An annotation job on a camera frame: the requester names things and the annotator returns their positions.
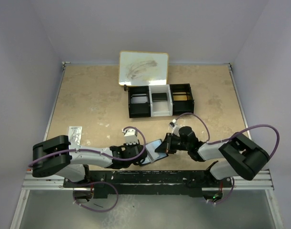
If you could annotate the black leather card holder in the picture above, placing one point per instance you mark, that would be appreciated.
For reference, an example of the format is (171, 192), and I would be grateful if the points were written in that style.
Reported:
(153, 156)

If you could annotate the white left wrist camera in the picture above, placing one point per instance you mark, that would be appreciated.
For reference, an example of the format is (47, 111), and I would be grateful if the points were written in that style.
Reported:
(130, 136)

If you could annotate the clear plastic packet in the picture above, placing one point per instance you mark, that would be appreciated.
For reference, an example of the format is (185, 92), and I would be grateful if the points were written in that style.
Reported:
(74, 134)

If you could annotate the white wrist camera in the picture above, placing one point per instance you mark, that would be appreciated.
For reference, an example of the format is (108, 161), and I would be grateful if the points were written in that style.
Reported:
(174, 127)
(130, 136)

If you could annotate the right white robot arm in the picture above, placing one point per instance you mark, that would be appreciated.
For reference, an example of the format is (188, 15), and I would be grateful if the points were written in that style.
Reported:
(242, 157)

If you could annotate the black and white compartment tray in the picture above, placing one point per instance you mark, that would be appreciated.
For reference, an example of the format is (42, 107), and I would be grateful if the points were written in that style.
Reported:
(160, 109)

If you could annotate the white board with wooden frame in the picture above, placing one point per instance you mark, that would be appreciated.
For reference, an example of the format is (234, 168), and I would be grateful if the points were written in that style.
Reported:
(138, 68)

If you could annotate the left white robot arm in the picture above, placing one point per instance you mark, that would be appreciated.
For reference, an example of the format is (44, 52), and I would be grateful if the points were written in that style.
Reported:
(58, 156)

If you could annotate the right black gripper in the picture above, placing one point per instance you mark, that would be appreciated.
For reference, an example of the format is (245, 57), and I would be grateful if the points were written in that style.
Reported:
(166, 145)

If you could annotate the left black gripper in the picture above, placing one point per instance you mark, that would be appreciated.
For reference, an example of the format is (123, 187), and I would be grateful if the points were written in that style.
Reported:
(126, 146)

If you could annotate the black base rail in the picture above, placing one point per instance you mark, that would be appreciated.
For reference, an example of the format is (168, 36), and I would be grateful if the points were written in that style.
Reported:
(192, 183)

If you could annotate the gold card in tray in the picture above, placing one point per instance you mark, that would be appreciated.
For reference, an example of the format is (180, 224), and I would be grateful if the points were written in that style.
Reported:
(181, 96)

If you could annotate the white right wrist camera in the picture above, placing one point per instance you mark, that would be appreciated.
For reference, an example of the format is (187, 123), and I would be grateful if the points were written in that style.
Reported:
(174, 127)

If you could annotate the aluminium table frame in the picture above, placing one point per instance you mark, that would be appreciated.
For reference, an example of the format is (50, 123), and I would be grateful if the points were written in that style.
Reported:
(90, 96)

